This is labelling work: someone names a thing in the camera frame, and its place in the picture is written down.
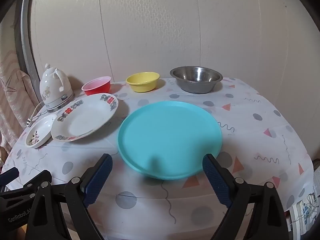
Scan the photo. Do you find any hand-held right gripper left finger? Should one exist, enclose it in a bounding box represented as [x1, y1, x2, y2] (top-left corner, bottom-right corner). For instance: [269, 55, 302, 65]
[26, 153, 113, 240]

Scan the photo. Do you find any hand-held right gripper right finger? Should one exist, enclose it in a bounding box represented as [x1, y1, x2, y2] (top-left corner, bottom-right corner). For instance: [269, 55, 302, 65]
[202, 153, 290, 240]

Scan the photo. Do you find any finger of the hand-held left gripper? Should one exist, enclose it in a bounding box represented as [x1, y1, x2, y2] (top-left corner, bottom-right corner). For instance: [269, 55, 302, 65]
[0, 167, 20, 187]
[0, 169, 52, 200]

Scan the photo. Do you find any small white floral dish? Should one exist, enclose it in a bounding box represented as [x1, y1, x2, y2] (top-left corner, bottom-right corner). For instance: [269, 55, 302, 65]
[25, 114, 58, 149]

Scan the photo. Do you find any large white patterned plate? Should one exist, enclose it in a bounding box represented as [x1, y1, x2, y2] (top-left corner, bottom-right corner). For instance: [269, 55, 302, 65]
[51, 93, 119, 142]

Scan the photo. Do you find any teal plastic plate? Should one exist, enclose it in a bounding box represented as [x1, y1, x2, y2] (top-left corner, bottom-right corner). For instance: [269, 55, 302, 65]
[117, 101, 223, 180]

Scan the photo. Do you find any red plastic bowl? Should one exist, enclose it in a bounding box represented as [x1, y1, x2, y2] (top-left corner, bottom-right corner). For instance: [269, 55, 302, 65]
[81, 76, 112, 96]

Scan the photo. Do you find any stainless steel bowl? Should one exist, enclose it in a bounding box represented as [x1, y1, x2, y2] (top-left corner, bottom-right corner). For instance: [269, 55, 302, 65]
[169, 66, 223, 94]

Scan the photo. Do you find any yellow plastic bowl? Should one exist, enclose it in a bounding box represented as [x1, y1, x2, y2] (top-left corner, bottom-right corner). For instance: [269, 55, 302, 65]
[125, 72, 160, 93]

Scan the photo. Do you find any white patterned tablecloth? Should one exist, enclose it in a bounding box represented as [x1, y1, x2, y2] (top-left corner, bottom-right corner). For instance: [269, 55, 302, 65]
[0, 76, 315, 240]

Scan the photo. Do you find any pink patterned curtain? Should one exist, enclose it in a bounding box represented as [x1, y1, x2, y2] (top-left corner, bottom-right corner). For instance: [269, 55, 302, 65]
[0, 50, 42, 155]

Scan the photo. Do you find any white ceramic electric kettle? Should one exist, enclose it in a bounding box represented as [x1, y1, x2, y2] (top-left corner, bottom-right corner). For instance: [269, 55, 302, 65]
[39, 63, 75, 113]

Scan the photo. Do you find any white kettle power cord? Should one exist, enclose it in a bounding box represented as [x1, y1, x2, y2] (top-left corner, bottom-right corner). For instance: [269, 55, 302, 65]
[26, 102, 52, 128]

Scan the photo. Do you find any grey window frame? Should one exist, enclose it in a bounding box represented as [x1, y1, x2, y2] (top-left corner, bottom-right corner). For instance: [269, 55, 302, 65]
[14, 0, 40, 85]

